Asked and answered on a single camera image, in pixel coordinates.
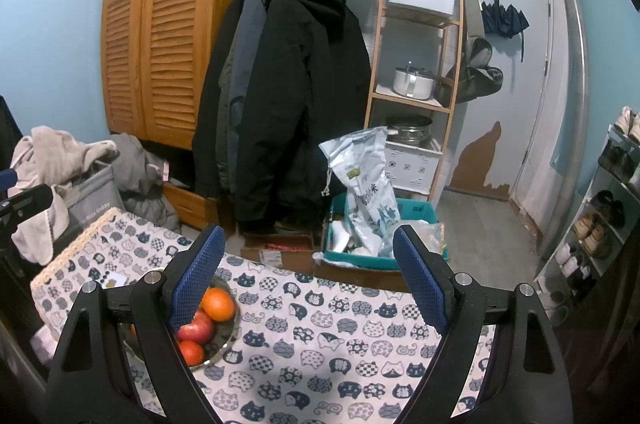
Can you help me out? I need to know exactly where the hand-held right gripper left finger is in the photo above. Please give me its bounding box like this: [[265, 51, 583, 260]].
[[45, 224, 226, 424]]

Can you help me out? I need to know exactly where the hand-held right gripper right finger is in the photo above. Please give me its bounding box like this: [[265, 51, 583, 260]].
[[392, 225, 573, 424]]

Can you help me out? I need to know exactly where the large orange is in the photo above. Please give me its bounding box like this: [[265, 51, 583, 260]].
[[201, 287, 237, 322]]

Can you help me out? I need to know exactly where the red apple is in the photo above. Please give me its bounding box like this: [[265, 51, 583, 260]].
[[176, 310, 216, 345]]

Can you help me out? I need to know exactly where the green glass bowl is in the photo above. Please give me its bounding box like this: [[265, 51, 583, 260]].
[[120, 268, 242, 370]]

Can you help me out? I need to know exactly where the small orange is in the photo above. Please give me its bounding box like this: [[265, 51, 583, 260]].
[[177, 340, 207, 366]]

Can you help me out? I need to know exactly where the clear plastic bag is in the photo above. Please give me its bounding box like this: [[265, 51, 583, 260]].
[[415, 221, 446, 260]]

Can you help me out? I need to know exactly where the large cardboard box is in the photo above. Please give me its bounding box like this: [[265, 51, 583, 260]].
[[314, 254, 416, 292]]

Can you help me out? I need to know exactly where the teal plastic basket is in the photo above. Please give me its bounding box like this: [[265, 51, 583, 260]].
[[322, 194, 441, 270]]

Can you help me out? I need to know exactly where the grey laundry bag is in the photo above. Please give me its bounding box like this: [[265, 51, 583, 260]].
[[52, 159, 126, 235]]

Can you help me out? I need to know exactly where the small cardboard box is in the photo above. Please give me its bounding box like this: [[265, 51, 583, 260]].
[[240, 231, 316, 275]]

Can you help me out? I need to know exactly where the wooden drawer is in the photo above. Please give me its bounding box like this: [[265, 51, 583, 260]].
[[162, 181, 223, 230]]

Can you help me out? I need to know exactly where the cat print tablecloth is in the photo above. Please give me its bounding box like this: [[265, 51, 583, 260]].
[[30, 207, 501, 424]]

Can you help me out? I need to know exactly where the white rice bag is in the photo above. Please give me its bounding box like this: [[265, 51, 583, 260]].
[[319, 127, 401, 257]]

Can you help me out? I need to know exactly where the grey clothing pile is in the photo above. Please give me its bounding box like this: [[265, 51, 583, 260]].
[[107, 133, 181, 232]]

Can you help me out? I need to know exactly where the white patterned drawer box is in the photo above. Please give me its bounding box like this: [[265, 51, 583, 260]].
[[384, 139, 443, 200]]

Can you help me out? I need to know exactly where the steel pot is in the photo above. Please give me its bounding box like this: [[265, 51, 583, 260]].
[[385, 114, 433, 145]]

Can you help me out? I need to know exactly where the black jacket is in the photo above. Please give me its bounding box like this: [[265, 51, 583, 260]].
[[192, 0, 251, 200]]

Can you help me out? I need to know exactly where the olive jacket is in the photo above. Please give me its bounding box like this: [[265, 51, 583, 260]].
[[216, 49, 236, 190]]

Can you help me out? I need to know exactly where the group of assorted shoes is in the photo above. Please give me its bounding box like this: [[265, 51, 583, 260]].
[[542, 104, 640, 310]]

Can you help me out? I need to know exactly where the white pot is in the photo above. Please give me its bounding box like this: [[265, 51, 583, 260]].
[[392, 63, 436, 100]]

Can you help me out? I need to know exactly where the black hooded coat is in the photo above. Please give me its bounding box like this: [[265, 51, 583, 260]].
[[235, 0, 372, 222]]

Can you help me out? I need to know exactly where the dark cloth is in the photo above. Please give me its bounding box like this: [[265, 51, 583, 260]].
[[550, 244, 640, 424]]

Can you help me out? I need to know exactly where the grey hanging bag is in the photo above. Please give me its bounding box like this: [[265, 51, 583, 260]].
[[440, 37, 505, 105]]

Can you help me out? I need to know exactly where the shoe rack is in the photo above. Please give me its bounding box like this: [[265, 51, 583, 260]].
[[534, 124, 640, 325]]

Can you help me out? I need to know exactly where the wooden louvered wardrobe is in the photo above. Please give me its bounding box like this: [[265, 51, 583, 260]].
[[102, 0, 261, 150]]

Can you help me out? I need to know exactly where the white door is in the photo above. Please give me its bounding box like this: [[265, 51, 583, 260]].
[[445, 0, 553, 205]]

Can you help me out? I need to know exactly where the wooden shelf rack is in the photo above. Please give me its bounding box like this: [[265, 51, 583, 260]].
[[364, 0, 466, 205]]

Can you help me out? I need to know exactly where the grey jacket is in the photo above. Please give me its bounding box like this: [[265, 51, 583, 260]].
[[227, 0, 273, 195]]

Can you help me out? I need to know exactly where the grey vertical pipe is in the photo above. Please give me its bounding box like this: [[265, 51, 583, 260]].
[[542, 0, 591, 260]]

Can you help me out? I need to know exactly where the dark blue umbrella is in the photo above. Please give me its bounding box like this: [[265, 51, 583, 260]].
[[481, 0, 530, 60]]

